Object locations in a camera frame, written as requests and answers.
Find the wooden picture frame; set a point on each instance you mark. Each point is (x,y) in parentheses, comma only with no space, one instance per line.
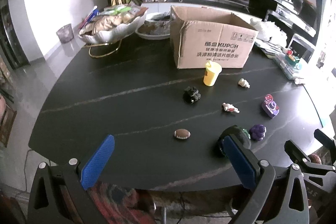
(8,124)

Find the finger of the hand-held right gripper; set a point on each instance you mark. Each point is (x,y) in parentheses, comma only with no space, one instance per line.
(295,150)
(324,136)

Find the white plush toy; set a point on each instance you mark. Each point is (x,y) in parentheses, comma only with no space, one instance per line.
(267,29)

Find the pile of snack packets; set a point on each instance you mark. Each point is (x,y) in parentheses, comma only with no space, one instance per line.
(110,20)

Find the red patterned cloth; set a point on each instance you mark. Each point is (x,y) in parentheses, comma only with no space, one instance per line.
(118,203)

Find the black green toy ball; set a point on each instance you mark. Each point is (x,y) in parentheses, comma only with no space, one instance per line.
(236,133)

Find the brown toy football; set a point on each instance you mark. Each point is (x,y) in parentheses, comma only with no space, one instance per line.
(182,134)

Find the white bear figure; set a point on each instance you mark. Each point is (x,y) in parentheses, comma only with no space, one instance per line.
(243,83)

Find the clear plastic storage box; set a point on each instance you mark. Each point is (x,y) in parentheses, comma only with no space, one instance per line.
(287,69)

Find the yellow cup with straw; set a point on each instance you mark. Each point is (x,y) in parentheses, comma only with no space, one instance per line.
(211,77)

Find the purple toy camera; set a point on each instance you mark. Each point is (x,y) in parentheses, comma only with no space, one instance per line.
(270,108)

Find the white round bowl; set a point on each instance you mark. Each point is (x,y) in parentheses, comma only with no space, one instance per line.
(151,35)

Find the pile of clear plastic packets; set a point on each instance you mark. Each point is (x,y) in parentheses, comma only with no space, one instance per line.
(156,24)

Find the brown cardboard box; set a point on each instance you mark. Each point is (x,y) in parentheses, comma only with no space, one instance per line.
(210,48)

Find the white low television cabinet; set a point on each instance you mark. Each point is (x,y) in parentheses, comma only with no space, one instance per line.
(157,6)

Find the purple grape toy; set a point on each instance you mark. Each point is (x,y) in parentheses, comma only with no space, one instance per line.
(257,131)

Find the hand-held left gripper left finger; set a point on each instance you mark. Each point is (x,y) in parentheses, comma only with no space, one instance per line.
(98,161)

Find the white red toy figure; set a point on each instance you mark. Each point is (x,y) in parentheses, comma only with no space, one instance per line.
(229,107)

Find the dark green toy truck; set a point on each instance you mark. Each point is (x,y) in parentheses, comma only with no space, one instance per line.
(191,95)

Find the white shell tiered snack stand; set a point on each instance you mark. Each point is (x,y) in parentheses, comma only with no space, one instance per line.
(113,35)

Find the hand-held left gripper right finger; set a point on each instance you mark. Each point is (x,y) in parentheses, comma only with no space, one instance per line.
(239,161)

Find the grey trash bin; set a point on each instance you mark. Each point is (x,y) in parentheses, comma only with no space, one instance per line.
(64,33)

